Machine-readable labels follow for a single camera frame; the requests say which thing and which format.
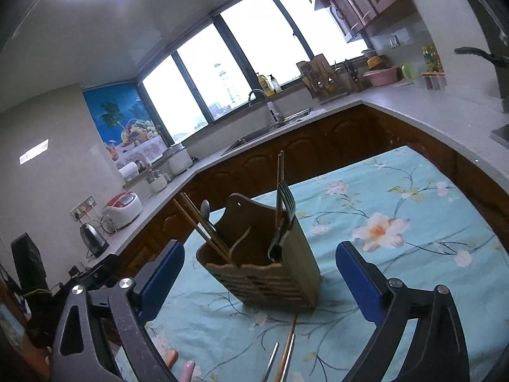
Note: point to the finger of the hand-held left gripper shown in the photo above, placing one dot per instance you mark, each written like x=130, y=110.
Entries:
x=103, y=268

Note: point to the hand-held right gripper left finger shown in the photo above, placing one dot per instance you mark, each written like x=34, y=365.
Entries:
x=163, y=278

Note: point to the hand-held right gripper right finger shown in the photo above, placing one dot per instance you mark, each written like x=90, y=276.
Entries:
x=358, y=282

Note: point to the wooden utensil holder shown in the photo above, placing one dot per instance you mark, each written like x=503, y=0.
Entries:
x=302, y=270

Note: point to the metal fork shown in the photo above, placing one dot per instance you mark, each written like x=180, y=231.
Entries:
x=287, y=203
x=274, y=248

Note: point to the chopstick with red patterned end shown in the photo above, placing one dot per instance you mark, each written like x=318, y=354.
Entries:
x=287, y=350

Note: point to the person's left hand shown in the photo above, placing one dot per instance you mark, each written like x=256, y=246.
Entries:
x=187, y=371

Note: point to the steel electric kettle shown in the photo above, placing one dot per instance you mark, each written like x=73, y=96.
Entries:
x=93, y=240

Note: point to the teal floral tablecloth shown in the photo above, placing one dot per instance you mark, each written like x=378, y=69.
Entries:
x=417, y=270

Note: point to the red and white rice cooker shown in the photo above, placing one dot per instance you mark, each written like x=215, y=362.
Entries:
x=123, y=207

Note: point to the metal spoon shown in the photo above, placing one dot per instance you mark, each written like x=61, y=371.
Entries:
x=205, y=209

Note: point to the white jar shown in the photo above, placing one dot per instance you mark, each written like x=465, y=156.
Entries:
x=158, y=184

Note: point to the paper towel roll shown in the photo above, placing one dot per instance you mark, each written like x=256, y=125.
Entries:
x=129, y=173

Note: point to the white cooker pot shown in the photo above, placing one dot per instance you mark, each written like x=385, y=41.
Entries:
x=179, y=161

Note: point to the brown base cabinets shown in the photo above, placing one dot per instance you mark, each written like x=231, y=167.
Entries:
x=338, y=131

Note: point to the tropical fruit print window blind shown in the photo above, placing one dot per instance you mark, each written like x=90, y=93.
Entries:
x=115, y=111

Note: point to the steel sink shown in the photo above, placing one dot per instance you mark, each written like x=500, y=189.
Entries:
x=254, y=139

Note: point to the grey kitchen countertop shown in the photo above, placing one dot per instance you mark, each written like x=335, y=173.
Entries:
x=437, y=119

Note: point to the chrome faucet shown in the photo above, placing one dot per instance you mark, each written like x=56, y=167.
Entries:
x=274, y=112

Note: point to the knife block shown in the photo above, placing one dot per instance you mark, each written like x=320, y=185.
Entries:
x=354, y=77

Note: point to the steel hob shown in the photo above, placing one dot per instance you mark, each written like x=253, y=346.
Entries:
x=501, y=135

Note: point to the pink basin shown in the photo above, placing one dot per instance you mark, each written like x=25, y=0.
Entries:
x=381, y=77

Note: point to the wooden cutting board rack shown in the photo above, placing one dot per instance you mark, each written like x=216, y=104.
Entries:
x=318, y=79

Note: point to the clear bottle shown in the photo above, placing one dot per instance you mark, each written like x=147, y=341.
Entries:
x=276, y=84

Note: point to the yellow bowl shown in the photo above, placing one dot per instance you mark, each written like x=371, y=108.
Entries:
x=375, y=63

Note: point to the kitchen window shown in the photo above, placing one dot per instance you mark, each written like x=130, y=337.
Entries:
x=246, y=47

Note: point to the wall socket strip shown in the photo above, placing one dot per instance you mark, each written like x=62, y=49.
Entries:
x=83, y=207

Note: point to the small wall socket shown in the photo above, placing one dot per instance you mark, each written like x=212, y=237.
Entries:
x=393, y=41

